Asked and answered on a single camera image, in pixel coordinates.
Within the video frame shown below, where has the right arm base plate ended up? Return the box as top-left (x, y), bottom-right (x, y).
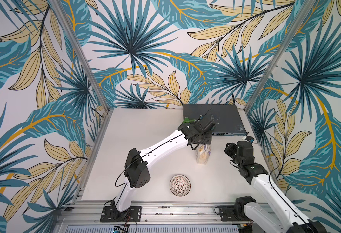
top-left (215, 205), bottom-right (253, 222)

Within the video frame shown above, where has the right aluminium frame post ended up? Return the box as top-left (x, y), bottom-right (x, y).
top-left (243, 0), bottom-right (316, 113)

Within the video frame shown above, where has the aluminium frame post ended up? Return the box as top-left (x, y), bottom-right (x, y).
top-left (243, 0), bottom-right (316, 113)
top-left (49, 0), bottom-right (109, 114)

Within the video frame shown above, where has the green T-handle tool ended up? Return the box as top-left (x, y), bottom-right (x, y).
top-left (182, 117), bottom-right (197, 123)

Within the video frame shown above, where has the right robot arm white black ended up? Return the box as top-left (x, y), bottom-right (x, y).
top-left (224, 140), bottom-right (327, 233)

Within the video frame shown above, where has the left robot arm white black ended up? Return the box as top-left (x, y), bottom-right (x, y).
top-left (110, 116), bottom-right (215, 213)

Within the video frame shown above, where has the left aluminium frame post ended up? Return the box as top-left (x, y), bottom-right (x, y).
top-left (49, 0), bottom-right (109, 114)

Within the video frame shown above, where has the patterned breakfast bowl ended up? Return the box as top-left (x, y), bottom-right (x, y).
top-left (170, 174), bottom-right (191, 197)

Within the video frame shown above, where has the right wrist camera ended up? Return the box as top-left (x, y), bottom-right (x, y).
top-left (245, 136), bottom-right (255, 144)

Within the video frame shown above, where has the grey network switch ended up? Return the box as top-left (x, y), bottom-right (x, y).
top-left (183, 104), bottom-right (248, 136)

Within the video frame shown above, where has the oatmeal bag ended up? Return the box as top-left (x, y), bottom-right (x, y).
top-left (196, 145), bottom-right (211, 165)

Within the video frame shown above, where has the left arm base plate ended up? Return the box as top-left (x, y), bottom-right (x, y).
top-left (100, 206), bottom-right (142, 223)

